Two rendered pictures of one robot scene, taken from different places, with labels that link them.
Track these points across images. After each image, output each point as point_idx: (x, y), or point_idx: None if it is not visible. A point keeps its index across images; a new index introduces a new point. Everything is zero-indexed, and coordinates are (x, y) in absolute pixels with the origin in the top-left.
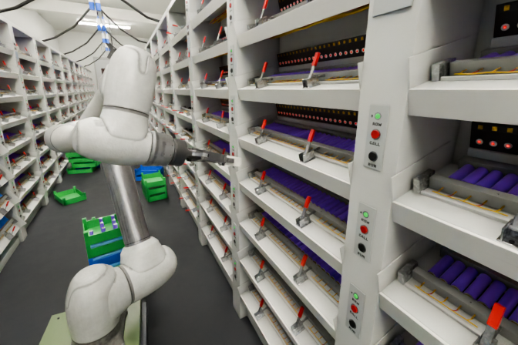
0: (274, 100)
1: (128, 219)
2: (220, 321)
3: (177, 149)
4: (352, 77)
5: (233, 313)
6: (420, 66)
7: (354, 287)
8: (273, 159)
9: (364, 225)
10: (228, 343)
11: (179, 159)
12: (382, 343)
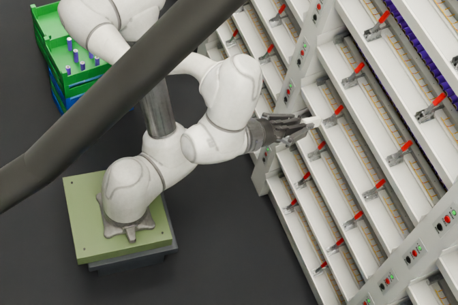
0: (381, 79)
1: (157, 112)
2: (234, 195)
3: (265, 141)
4: None
5: (251, 188)
6: None
7: (393, 272)
8: (358, 124)
9: (416, 251)
10: (245, 222)
11: (265, 146)
12: (400, 300)
